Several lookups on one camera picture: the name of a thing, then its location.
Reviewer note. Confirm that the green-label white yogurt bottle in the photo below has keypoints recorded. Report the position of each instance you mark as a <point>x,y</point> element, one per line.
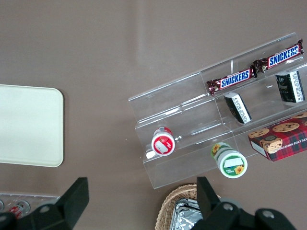
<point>232,164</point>

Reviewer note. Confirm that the small black snack box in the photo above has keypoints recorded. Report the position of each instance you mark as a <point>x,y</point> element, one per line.
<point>237,107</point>
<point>290,86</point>

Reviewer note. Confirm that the light wicker basket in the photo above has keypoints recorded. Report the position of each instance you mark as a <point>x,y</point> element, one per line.
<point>168,206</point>

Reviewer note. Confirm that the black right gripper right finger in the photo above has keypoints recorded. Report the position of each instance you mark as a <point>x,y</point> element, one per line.
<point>211,206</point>

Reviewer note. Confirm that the red-label white yogurt bottle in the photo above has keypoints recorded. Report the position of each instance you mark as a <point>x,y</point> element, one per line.
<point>163,143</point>

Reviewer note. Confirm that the clear acrylic bottle rack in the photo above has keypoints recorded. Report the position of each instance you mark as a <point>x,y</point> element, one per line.
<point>36,197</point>

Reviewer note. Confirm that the red plaid cookie box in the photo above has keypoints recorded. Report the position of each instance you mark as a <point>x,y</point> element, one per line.
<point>285,141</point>

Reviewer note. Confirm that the red cola bottle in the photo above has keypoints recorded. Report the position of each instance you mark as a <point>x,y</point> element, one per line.
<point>19,207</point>

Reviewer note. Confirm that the stacked aluminium foil containers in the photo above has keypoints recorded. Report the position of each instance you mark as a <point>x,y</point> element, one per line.
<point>187,215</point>

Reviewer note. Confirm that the Snickers chocolate bar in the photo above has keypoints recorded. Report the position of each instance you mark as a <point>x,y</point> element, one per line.
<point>280,57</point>
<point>232,82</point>

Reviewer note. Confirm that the clear acrylic stepped display stand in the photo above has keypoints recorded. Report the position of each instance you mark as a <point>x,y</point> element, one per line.
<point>182,103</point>

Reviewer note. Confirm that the cream plastic tray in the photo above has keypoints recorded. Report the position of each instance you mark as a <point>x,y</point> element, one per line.
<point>28,124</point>

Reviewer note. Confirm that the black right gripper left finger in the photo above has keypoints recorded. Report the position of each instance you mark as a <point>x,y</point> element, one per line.
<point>69,203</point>

